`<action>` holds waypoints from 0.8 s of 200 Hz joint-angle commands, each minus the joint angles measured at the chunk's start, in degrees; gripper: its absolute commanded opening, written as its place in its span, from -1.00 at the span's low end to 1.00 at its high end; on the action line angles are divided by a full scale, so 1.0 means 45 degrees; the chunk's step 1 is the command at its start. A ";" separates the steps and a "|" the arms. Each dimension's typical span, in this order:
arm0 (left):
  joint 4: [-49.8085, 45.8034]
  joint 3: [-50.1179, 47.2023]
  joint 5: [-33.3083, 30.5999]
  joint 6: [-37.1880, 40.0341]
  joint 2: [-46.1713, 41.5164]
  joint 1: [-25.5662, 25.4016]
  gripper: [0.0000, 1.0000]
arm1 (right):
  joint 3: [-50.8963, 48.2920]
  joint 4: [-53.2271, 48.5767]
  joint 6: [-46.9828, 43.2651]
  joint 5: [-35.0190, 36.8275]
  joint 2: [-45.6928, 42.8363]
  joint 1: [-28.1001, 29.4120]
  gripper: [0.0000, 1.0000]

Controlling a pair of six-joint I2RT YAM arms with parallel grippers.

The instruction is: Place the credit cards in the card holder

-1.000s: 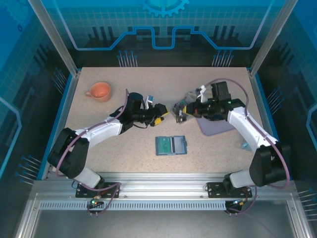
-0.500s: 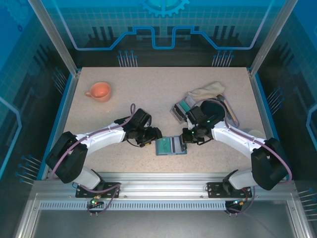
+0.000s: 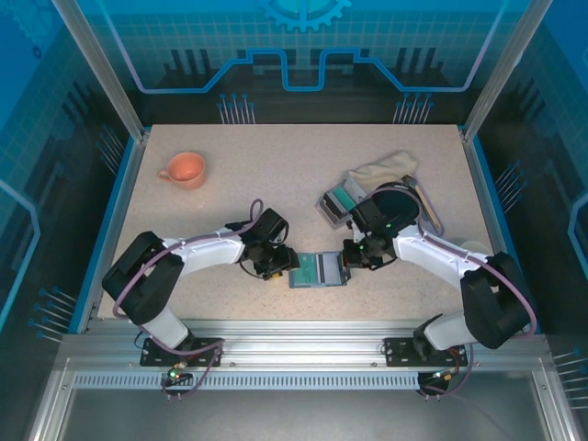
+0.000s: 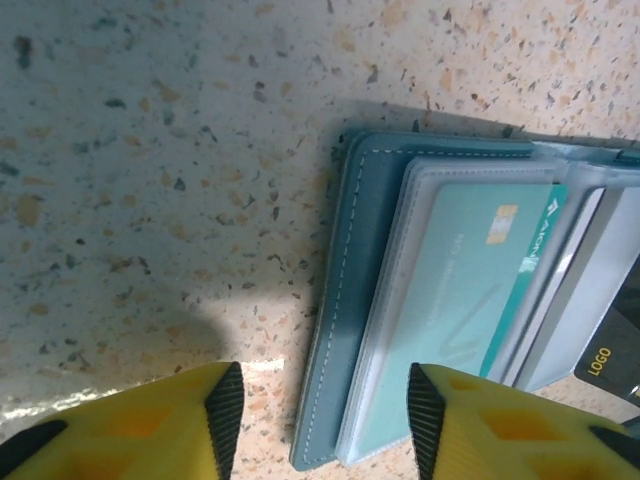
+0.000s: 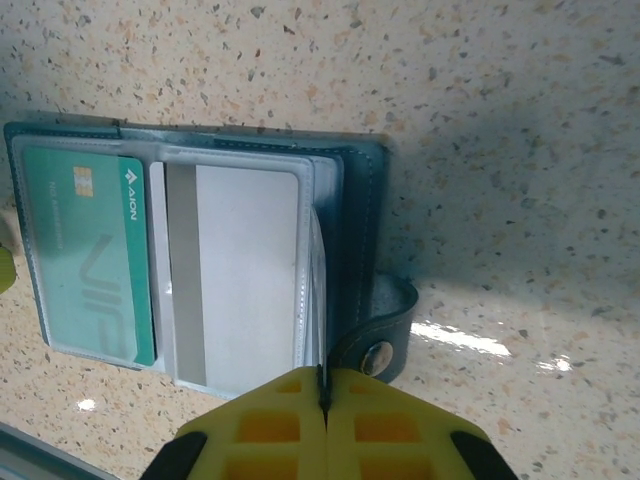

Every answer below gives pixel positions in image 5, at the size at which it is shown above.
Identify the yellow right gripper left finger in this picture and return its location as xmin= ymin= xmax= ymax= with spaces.
xmin=144 ymin=367 xmax=327 ymax=480

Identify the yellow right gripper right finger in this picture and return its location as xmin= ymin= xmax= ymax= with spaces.
xmin=322 ymin=369 xmax=521 ymax=480

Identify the green VIP card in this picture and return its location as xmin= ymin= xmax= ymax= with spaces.
xmin=20 ymin=149 xmax=159 ymax=368

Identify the white card grey stripe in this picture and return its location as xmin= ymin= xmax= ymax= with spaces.
xmin=149 ymin=159 xmax=301 ymax=391

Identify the blue leather card holder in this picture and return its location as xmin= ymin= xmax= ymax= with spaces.
xmin=2 ymin=119 xmax=421 ymax=389

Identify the aluminium front rail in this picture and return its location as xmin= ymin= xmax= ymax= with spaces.
xmin=0 ymin=422 xmax=131 ymax=480

